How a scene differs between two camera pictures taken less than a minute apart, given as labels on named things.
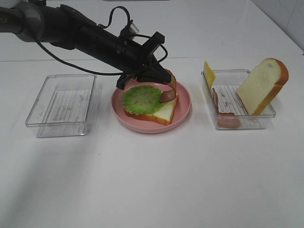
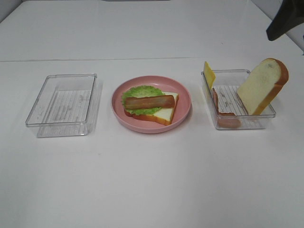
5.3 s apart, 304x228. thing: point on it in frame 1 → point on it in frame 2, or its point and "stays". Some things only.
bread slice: (164, 114) stays
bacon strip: (168, 95) → (162, 101)
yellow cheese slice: (209, 74) stays
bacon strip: (226, 120) stays
